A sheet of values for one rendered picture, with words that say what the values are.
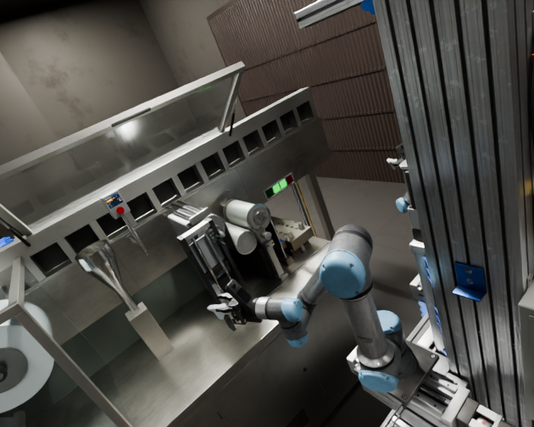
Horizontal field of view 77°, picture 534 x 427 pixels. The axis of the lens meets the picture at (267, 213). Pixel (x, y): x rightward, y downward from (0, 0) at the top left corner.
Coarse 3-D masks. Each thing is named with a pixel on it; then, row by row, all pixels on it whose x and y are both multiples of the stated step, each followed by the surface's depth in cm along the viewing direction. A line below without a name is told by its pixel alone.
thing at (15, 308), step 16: (16, 272) 128; (16, 288) 112; (16, 304) 101; (0, 320) 99; (32, 320) 104; (48, 336) 107; (48, 352) 108; (64, 352) 112; (64, 368) 111; (80, 384) 115; (96, 400) 118; (112, 416) 123
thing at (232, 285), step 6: (234, 282) 119; (228, 288) 117; (234, 288) 117; (240, 288) 119; (234, 294) 117; (240, 294) 118; (246, 294) 119; (240, 300) 117; (246, 300) 118; (252, 300) 119; (246, 306) 117
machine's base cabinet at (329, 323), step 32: (320, 320) 174; (256, 352) 153; (288, 352) 164; (320, 352) 178; (224, 384) 145; (256, 384) 155; (288, 384) 168; (320, 384) 182; (352, 384) 199; (192, 416) 138; (224, 416) 148; (256, 416) 159; (288, 416) 171; (320, 416) 186
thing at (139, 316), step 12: (108, 264) 140; (96, 276) 140; (108, 276) 142; (120, 276) 148; (120, 288) 148; (132, 300) 153; (132, 312) 153; (144, 312) 154; (132, 324) 151; (144, 324) 154; (156, 324) 158; (144, 336) 155; (156, 336) 159; (156, 348) 160; (168, 348) 163
